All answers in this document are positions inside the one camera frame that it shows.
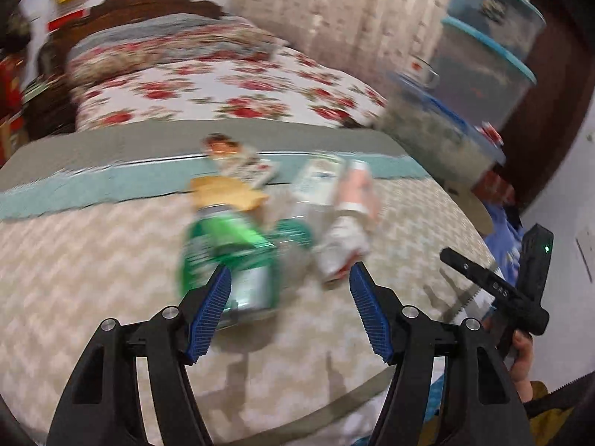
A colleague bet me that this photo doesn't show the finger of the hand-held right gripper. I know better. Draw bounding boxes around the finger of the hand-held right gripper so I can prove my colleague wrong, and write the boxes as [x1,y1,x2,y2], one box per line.
[439,247,524,307]

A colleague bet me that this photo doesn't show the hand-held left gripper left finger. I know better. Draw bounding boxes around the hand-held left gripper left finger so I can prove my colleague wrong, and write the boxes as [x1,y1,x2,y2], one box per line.
[46,267,232,446]

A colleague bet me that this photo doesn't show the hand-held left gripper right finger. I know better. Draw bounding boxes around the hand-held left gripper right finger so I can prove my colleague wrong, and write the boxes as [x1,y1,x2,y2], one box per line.
[348,262,527,446]

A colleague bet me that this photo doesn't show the person's right hand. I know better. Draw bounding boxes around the person's right hand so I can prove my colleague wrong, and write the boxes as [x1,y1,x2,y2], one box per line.
[508,330,535,404]

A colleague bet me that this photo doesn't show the green packet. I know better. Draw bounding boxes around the green packet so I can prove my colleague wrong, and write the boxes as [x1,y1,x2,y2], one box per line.
[273,218,315,252]

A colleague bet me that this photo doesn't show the yellow packet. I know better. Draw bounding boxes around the yellow packet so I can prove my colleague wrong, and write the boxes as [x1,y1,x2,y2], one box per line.
[190,175,271,213]

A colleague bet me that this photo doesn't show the pink tube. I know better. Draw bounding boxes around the pink tube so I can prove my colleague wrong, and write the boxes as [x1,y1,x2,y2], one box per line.
[331,160,381,224]

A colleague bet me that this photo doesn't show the person's yellow trousers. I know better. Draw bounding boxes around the person's yellow trousers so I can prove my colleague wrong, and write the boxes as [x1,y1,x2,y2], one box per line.
[524,380,579,446]

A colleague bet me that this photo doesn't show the blue-lid clear storage box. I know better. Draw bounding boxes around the blue-lid clear storage box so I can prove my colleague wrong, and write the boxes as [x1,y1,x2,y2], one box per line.
[376,71,508,189]

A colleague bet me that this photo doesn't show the printed snack wrapper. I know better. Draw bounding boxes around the printed snack wrapper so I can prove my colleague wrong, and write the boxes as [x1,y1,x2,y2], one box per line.
[201,133,276,187]

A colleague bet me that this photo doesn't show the dark wooden wardrobe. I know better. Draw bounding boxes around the dark wooden wardrobe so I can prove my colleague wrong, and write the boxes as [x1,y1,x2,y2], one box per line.
[495,0,595,207]

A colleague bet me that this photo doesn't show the teal-lid clear storage box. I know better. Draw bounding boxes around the teal-lid clear storage box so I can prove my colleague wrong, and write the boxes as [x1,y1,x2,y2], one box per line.
[427,15,538,127]
[445,0,548,49]

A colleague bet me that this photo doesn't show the white mug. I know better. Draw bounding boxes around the white mug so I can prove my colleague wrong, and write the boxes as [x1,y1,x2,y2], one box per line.
[408,57,441,90]

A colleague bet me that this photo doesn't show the red floral blanket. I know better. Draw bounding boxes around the red floral blanket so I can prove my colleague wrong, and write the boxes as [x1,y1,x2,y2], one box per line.
[66,39,387,132]

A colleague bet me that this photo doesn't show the grey floral pillow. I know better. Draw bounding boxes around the grey floral pillow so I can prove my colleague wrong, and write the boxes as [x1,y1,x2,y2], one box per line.
[69,13,286,65]

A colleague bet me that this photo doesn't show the stack of red boxes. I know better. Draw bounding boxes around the stack of red boxes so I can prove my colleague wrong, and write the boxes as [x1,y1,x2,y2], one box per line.
[0,52,29,164]

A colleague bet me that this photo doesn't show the beige curtain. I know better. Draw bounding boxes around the beige curtain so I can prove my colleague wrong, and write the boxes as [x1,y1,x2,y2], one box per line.
[230,0,460,91]

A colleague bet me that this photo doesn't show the dark wooden headboard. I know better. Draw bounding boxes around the dark wooden headboard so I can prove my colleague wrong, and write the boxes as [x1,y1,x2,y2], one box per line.
[36,0,225,75]

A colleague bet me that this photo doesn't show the red wall sign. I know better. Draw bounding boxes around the red wall sign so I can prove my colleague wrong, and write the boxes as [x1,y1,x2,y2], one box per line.
[46,8,90,32]

